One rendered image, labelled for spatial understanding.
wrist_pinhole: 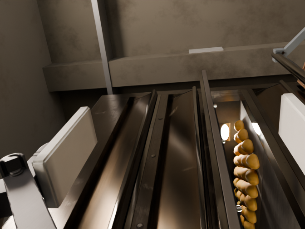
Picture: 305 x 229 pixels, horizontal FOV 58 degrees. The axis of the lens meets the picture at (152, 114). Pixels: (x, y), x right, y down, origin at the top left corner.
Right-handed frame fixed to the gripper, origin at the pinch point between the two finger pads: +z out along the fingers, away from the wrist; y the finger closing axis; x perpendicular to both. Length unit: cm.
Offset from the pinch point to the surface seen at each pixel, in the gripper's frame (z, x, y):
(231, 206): 36, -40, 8
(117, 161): 78, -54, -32
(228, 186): 43, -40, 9
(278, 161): 74, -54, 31
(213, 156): 57, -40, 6
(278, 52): 87, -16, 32
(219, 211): 34, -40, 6
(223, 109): 152, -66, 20
